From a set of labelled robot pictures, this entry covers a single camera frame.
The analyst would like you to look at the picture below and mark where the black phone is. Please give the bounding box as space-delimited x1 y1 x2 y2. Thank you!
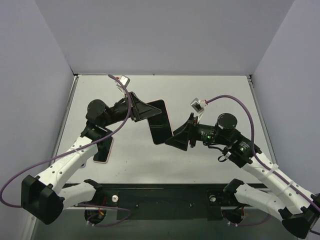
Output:
147 99 173 145

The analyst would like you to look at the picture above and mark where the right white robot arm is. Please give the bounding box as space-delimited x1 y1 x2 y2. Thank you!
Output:
165 113 320 239

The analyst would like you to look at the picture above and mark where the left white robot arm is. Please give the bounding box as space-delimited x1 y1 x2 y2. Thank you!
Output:
21 92 162 225

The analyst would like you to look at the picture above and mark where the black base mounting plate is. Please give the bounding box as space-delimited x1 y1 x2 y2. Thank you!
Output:
88 183 243 221

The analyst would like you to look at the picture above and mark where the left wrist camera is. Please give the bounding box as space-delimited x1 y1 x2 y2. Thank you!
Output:
116 75 131 97

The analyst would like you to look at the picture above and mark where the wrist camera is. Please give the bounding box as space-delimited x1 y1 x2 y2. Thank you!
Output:
190 98 208 122
116 75 131 97

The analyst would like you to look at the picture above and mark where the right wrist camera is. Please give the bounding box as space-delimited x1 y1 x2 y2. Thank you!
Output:
190 98 208 122

